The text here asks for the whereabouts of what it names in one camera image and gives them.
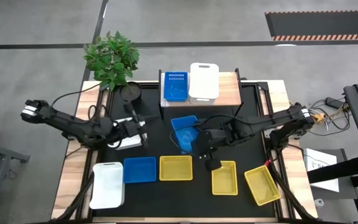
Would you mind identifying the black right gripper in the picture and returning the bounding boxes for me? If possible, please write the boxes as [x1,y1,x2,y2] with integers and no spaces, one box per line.
[188,124,232,157]

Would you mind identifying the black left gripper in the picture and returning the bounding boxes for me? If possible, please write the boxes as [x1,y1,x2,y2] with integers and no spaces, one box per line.
[112,114,160,150]

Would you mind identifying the blue plastic basket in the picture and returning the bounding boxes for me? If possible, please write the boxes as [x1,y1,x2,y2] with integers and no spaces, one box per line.
[163,71,189,103]
[170,114,200,155]
[122,156,157,184]

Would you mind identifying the yellow plastic basket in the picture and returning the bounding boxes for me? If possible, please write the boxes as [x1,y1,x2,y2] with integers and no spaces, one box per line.
[244,164,282,207]
[158,155,194,182]
[211,160,239,197]

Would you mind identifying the black plant pot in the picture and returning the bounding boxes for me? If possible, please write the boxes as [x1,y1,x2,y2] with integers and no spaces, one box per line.
[119,82,143,102]

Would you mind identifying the black table mat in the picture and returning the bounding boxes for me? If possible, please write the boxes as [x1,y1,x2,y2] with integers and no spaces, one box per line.
[92,85,277,218]

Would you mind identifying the green leafy potted plant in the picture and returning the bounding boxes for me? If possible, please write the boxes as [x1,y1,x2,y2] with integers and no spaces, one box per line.
[82,30,140,91]

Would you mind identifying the white printed cardboard box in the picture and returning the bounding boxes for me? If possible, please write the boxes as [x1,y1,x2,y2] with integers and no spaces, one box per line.
[303,148,340,194]

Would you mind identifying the black power adapter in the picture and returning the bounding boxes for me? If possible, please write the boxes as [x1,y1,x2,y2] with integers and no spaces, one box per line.
[325,96,345,110]

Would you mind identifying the black desk beam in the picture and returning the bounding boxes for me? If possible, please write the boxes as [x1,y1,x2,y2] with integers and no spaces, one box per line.
[306,154,358,184]

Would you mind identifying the black striped-edge floor mat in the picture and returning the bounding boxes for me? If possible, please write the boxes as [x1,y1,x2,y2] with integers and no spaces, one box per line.
[264,10,358,42]

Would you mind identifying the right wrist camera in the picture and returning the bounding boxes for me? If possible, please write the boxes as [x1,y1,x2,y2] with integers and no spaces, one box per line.
[204,157,223,172]

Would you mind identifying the wooden shelf with black frame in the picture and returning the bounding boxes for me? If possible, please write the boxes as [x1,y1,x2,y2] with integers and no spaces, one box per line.
[158,67,244,110]

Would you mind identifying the long black arm cable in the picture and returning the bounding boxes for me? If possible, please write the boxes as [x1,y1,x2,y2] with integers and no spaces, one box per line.
[50,82,102,108]

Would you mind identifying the black aluminium table frame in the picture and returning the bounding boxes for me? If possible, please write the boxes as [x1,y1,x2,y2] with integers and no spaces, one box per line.
[51,79,319,224]

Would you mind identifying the black cable sleeve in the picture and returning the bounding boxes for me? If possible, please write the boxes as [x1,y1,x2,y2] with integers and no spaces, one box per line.
[268,166,313,222]
[54,172,95,222]

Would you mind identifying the tangled black floor cables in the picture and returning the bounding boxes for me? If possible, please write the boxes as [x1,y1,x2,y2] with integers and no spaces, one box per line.
[303,98,352,132]

